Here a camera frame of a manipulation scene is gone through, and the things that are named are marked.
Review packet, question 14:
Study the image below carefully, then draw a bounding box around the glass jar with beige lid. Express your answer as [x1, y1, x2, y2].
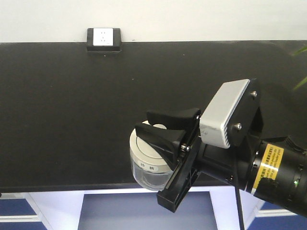
[130, 129, 173, 191]

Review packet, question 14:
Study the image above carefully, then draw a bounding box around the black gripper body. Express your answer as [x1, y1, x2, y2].
[157, 112, 260, 212]

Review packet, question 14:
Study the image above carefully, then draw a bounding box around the white socket in black box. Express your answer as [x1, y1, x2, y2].
[86, 28, 122, 52]

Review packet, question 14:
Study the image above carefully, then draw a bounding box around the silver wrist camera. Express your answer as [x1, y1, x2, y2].
[199, 79, 261, 149]

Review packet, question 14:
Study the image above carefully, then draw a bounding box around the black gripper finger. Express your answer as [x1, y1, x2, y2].
[146, 108, 201, 130]
[135, 123, 186, 169]

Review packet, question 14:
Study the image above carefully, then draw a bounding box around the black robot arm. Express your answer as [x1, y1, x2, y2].
[135, 108, 307, 216]

